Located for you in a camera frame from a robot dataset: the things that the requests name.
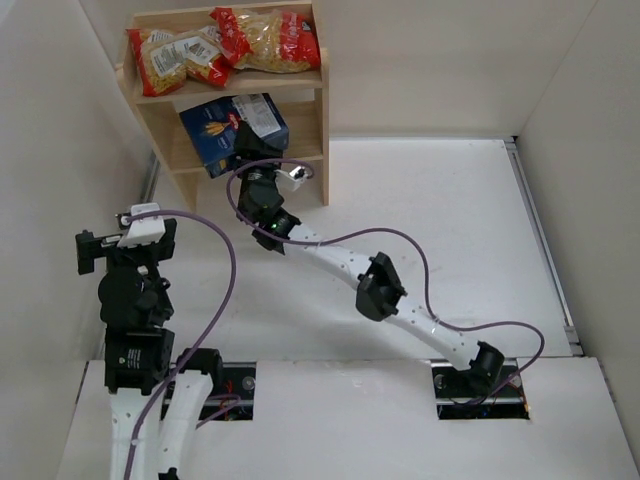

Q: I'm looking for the blue Barilla pasta box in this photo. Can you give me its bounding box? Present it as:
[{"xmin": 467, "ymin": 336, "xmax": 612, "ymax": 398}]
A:
[{"xmin": 179, "ymin": 93, "xmax": 289, "ymax": 178}]

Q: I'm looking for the red pasta bag front side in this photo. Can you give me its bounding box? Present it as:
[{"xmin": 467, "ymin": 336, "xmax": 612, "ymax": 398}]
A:
[{"xmin": 210, "ymin": 7, "xmax": 321, "ymax": 74}]

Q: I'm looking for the red pasta bag label side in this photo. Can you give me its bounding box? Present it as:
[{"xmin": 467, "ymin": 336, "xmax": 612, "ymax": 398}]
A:
[{"xmin": 127, "ymin": 25, "xmax": 233, "ymax": 97}]

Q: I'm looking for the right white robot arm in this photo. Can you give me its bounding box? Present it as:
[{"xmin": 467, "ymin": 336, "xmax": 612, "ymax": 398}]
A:
[{"xmin": 229, "ymin": 122, "xmax": 505, "ymax": 397}]

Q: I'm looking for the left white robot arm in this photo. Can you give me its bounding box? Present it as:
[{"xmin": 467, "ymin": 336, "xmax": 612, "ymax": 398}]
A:
[{"xmin": 75, "ymin": 218, "xmax": 222, "ymax": 479}]

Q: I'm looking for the wooden two-tier shelf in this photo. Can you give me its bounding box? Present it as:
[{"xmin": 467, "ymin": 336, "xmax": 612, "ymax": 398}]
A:
[{"xmin": 115, "ymin": 1, "xmax": 329, "ymax": 211}]

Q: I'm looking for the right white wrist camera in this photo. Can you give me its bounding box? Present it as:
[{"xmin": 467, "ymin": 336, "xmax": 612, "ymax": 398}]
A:
[{"xmin": 275, "ymin": 166, "xmax": 313, "ymax": 192}]

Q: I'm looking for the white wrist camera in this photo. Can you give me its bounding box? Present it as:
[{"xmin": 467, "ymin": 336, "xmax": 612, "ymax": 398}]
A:
[
  {"xmin": 117, "ymin": 203, "xmax": 166, "ymax": 248},
  {"xmin": 275, "ymin": 166, "xmax": 313, "ymax": 192}
]

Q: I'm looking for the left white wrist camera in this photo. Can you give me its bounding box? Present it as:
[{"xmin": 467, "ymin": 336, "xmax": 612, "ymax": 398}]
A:
[{"xmin": 117, "ymin": 203, "xmax": 166, "ymax": 248}]

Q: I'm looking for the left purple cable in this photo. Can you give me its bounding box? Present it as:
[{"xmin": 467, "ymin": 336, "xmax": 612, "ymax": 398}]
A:
[{"xmin": 119, "ymin": 210, "xmax": 242, "ymax": 480}]

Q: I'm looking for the purple cable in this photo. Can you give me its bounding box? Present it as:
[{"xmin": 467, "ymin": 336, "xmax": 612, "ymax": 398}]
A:
[
  {"xmin": 119, "ymin": 210, "xmax": 242, "ymax": 480},
  {"xmin": 225, "ymin": 158, "xmax": 546, "ymax": 407}
]

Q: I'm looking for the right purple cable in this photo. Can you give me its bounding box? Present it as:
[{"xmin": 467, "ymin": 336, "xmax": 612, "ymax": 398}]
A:
[{"xmin": 225, "ymin": 158, "xmax": 546, "ymax": 407}]

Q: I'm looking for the left aluminium rail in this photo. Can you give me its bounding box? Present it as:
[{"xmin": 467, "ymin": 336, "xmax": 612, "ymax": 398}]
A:
[{"xmin": 97, "ymin": 149, "xmax": 161, "ymax": 361}]

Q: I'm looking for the aluminium rail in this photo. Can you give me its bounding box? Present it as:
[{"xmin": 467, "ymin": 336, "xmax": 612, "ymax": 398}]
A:
[
  {"xmin": 97, "ymin": 149, "xmax": 161, "ymax": 361},
  {"xmin": 504, "ymin": 137, "xmax": 585, "ymax": 357}
]

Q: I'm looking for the right aluminium rail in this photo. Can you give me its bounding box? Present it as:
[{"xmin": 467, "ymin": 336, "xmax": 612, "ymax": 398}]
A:
[{"xmin": 504, "ymin": 137, "xmax": 585, "ymax": 357}]

